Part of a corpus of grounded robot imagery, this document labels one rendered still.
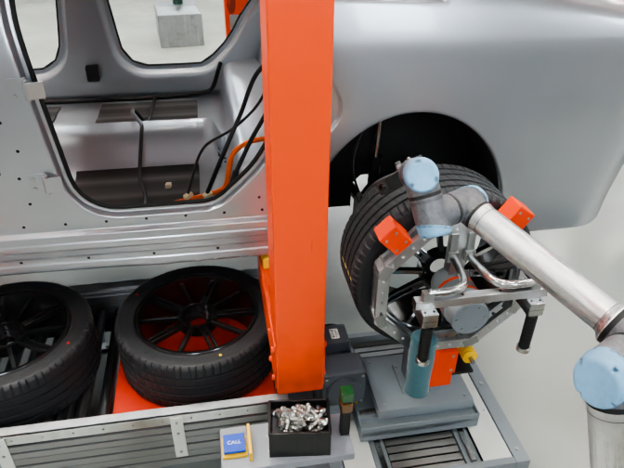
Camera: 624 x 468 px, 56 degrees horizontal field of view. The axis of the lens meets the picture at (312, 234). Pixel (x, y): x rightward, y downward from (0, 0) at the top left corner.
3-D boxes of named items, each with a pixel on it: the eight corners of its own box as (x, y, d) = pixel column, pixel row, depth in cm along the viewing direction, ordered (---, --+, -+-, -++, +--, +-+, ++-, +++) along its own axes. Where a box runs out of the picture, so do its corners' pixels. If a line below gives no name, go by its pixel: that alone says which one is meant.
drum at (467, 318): (462, 292, 209) (469, 261, 201) (487, 333, 191) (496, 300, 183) (424, 297, 207) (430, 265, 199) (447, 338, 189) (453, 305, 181)
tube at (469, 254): (512, 253, 195) (518, 227, 189) (540, 290, 179) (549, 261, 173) (461, 259, 192) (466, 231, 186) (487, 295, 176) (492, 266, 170)
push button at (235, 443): (244, 436, 195) (243, 432, 194) (245, 454, 189) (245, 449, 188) (223, 439, 194) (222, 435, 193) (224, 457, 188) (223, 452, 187)
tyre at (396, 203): (503, 284, 245) (506, 143, 208) (530, 321, 225) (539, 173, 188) (351, 323, 242) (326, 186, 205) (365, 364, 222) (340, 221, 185)
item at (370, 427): (445, 365, 275) (448, 350, 270) (476, 427, 245) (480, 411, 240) (341, 378, 267) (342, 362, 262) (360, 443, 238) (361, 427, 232)
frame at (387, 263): (505, 330, 222) (536, 205, 193) (513, 342, 217) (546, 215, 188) (366, 345, 214) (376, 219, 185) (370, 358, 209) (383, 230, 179)
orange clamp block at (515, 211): (505, 224, 197) (525, 204, 193) (516, 237, 190) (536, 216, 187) (491, 215, 193) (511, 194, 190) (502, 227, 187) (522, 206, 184)
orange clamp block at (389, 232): (406, 229, 190) (388, 214, 186) (413, 242, 184) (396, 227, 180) (390, 243, 192) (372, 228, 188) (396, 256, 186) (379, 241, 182)
